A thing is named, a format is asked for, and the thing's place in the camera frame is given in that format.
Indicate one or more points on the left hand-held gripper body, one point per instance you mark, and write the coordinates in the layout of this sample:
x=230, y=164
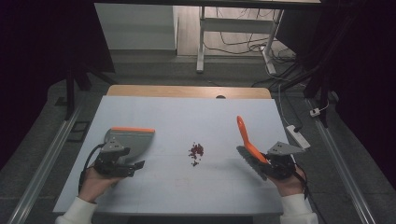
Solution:
x=109, y=161

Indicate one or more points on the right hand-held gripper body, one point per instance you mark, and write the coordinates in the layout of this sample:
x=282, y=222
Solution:
x=281, y=168

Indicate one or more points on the grey dustpan with orange edge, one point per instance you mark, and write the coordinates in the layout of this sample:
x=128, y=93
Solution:
x=137, y=141

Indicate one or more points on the orange brush with dark bristles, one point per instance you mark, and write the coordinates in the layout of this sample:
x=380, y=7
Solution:
x=247, y=140

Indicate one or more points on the pile of red beans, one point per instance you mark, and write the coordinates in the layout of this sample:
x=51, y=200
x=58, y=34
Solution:
x=196, y=151

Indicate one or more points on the person's right hand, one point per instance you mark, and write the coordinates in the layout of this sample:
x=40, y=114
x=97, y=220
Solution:
x=291, y=186

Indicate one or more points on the person's left hand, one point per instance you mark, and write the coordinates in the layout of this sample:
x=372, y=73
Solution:
x=93, y=185

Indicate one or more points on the white power strip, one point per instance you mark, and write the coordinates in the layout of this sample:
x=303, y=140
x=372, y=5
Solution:
x=298, y=137

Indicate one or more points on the small white adapter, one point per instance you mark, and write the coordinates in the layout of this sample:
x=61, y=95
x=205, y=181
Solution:
x=315, y=112

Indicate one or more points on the wooden table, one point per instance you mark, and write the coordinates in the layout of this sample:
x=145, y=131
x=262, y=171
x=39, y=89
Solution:
x=174, y=91

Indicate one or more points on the black metal stand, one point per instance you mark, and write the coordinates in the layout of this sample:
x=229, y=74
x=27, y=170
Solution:
x=314, y=84
x=70, y=93

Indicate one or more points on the white cabinet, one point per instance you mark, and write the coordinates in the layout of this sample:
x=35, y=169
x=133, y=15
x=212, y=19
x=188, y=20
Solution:
x=137, y=28

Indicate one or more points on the black rectangular floor frame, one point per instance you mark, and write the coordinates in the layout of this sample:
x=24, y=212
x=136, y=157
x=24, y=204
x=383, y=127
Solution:
x=79, y=131

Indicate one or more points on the aluminium floor rail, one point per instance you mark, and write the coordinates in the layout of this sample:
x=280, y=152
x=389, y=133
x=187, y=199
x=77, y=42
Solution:
x=342, y=165
x=43, y=165

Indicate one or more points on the white desk frame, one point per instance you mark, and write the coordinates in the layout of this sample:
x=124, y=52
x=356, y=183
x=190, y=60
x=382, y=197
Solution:
x=236, y=25

